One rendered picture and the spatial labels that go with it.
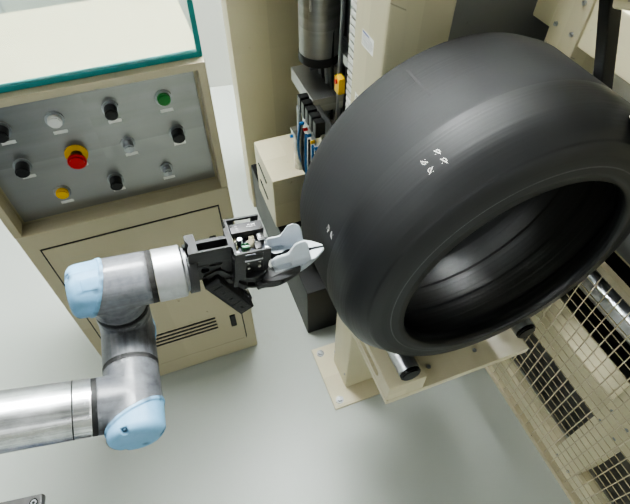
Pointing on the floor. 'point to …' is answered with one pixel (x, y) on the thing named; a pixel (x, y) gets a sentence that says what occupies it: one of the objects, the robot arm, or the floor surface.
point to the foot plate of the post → (324, 356)
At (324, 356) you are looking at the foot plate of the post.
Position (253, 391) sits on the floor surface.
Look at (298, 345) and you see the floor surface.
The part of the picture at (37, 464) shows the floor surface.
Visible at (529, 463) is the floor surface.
